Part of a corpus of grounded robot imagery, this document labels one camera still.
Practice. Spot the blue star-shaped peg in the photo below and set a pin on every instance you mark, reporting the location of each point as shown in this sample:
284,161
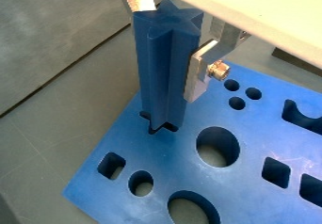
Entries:
167,36

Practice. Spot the blue shape sorter board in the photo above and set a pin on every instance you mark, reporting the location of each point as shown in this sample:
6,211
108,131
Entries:
244,159

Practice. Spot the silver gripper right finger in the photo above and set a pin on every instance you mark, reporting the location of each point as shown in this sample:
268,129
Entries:
207,61

